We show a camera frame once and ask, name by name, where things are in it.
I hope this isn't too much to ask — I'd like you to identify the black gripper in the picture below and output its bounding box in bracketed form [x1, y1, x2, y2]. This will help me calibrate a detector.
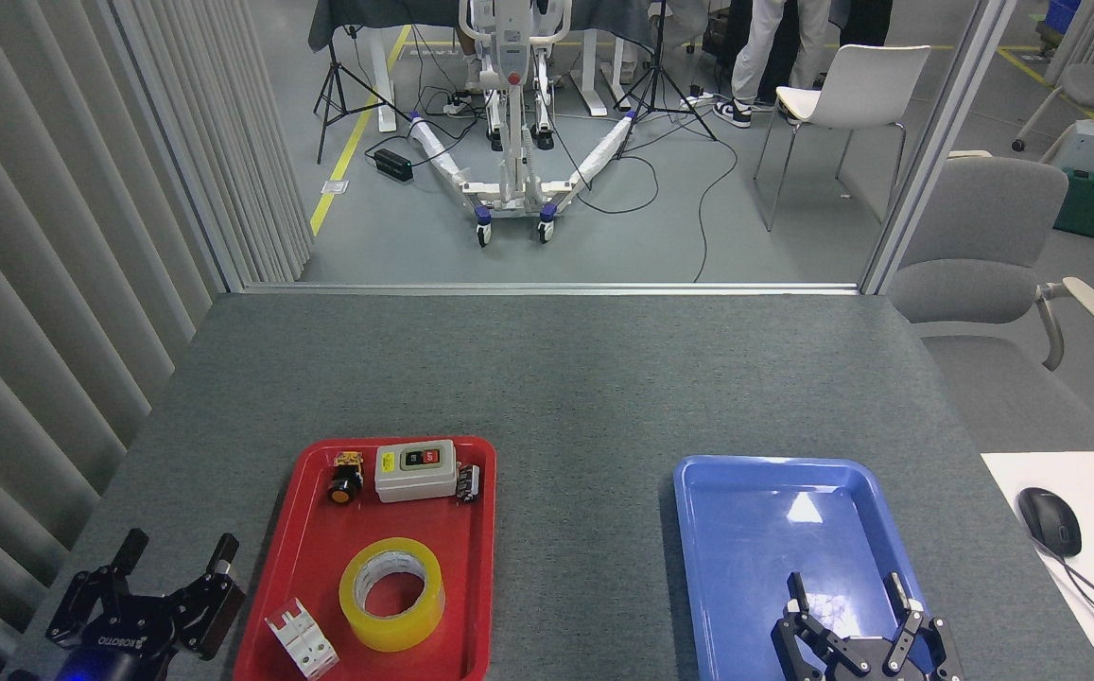
[772, 572, 965, 681]
[45, 528, 247, 681]

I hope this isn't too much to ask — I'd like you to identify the yellow tape roll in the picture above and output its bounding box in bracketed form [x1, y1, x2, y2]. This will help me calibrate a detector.
[339, 537, 446, 653]

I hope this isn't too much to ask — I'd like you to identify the blue plastic tray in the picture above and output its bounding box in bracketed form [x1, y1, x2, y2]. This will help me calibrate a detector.
[674, 455, 954, 681]

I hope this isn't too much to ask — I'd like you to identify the red plastic tray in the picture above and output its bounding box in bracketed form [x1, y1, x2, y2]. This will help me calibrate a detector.
[233, 435, 498, 681]

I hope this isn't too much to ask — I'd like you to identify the white circuit breaker block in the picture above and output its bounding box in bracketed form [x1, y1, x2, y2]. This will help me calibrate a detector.
[265, 596, 339, 680]

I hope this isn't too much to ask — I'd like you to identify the yellow black push button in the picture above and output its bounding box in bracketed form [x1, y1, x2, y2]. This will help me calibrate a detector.
[327, 452, 365, 505]

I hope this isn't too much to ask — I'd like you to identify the black computer mouse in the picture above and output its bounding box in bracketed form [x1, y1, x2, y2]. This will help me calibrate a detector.
[1017, 487, 1083, 557]

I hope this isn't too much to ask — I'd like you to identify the grey office chair with armrest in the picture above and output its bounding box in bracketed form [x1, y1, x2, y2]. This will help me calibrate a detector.
[887, 156, 1094, 453]

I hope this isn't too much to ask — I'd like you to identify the black tripod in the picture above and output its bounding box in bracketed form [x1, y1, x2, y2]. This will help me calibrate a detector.
[615, 0, 718, 143]
[313, 0, 410, 164]

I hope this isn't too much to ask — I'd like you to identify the white plastic chair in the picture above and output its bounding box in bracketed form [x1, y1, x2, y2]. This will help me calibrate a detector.
[753, 44, 932, 233]

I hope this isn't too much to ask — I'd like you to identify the white stand on wheels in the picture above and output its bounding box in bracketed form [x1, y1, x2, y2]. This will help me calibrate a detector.
[405, 0, 637, 249]

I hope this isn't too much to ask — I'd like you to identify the person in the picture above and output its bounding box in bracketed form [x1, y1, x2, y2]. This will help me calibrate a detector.
[712, 0, 833, 129]
[773, 0, 894, 96]

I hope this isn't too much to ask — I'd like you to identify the grey mouse cable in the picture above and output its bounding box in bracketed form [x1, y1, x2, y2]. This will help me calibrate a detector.
[1033, 539, 1094, 663]

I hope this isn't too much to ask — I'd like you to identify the grey two-button switch box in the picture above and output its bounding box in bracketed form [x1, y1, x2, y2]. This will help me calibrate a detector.
[374, 439, 459, 503]

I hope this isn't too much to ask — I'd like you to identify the black floor cable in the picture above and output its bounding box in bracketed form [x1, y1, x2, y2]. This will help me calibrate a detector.
[693, 113, 739, 283]

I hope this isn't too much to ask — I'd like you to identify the silver frame post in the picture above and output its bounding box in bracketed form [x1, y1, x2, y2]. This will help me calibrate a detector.
[860, 0, 1020, 294]

